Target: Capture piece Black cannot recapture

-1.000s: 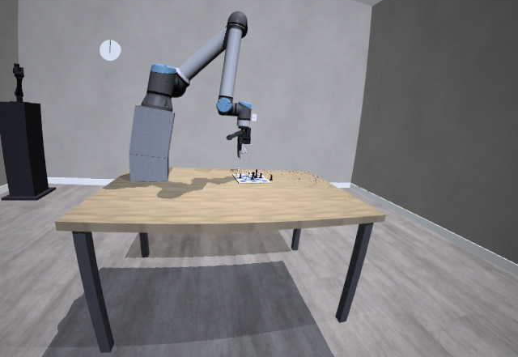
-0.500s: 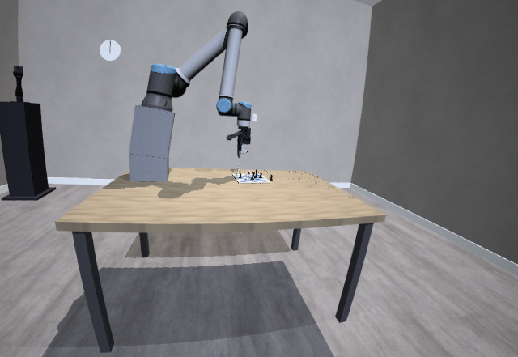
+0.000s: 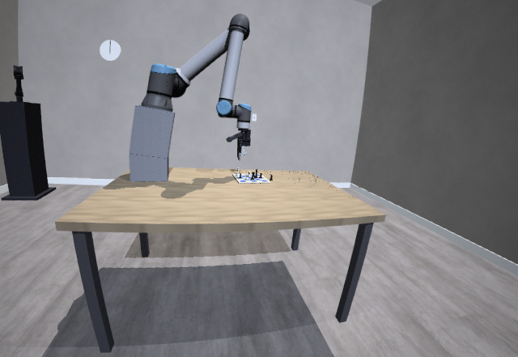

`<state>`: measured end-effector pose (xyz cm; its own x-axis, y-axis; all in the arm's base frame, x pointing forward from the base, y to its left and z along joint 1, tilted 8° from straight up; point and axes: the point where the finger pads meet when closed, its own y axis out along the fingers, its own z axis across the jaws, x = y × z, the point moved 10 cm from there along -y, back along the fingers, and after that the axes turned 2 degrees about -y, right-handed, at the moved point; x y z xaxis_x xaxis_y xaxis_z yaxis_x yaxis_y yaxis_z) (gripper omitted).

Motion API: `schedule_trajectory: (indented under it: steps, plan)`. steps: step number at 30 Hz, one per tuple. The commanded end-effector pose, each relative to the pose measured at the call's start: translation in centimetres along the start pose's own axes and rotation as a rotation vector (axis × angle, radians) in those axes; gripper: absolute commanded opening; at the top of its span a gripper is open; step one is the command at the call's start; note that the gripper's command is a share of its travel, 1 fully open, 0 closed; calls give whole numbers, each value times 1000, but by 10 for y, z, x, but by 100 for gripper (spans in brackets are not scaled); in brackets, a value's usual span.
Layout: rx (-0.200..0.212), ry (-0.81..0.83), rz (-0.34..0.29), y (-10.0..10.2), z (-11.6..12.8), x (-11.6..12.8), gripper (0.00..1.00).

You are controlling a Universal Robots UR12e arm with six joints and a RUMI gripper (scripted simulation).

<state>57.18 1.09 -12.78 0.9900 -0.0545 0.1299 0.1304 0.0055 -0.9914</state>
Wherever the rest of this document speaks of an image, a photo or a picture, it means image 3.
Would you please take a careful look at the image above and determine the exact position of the blue and cream chessboard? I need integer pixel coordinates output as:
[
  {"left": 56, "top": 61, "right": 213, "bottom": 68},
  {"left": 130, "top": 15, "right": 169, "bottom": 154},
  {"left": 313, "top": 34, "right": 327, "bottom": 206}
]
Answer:
[{"left": 232, "top": 174, "right": 271, "bottom": 184}]

